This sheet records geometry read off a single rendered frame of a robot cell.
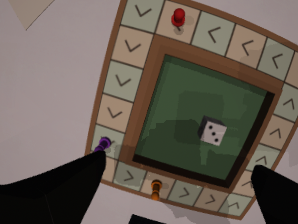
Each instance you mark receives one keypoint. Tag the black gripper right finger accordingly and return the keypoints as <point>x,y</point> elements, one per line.
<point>277,196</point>

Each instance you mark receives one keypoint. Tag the red game pawn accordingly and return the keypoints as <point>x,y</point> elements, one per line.
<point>178,17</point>

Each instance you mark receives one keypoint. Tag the orange game pawn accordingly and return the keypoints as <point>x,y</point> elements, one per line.
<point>156,185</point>

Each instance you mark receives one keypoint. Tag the purple pawn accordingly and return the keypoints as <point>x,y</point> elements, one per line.
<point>102,144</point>

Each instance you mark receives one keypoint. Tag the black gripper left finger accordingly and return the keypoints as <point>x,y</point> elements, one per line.
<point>59,196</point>

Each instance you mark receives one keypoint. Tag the grey die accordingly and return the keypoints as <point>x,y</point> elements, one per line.
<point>211,130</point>

